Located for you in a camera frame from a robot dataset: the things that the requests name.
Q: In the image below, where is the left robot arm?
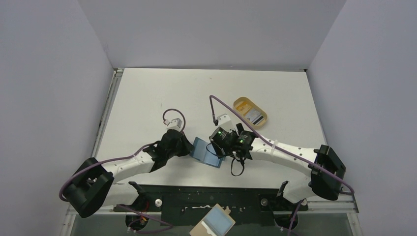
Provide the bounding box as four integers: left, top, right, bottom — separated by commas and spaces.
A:
59, 129, 194, 218

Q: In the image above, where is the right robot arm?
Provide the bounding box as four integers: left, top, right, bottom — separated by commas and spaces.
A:
209, 126, 346, 204

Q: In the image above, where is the white VIP card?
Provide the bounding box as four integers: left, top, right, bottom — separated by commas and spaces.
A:
245, 110, 265, 125

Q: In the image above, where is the gold VIP card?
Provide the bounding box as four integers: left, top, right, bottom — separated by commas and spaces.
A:
237, 101, 252, 115

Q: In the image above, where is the blue card on cardboard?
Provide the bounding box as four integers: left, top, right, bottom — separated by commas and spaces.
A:
189, 204, 236, 236

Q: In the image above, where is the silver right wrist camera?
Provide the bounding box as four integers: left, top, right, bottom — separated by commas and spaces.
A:
214, 114, 234, 132

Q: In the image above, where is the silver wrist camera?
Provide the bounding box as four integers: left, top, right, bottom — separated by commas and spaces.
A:
164, 118, 182, 131
214, 114, 234, 132

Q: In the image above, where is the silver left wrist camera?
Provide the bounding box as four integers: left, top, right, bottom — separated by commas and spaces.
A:
164, 118, 182, 131

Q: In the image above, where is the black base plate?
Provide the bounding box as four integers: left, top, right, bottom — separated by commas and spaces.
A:
125, 181, 297, 226

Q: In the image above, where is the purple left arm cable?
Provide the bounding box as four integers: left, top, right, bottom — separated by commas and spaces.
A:
59, 109, 186, 235

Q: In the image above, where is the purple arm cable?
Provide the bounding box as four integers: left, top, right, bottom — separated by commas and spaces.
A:
59, 109, 186, 235
209, 95, 355, 236

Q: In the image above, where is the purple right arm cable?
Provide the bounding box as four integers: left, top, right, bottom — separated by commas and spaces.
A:
209, 95, 355, 236

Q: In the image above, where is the aluminium front rail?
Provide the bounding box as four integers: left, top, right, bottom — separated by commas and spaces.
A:
61, 185, 363, 236

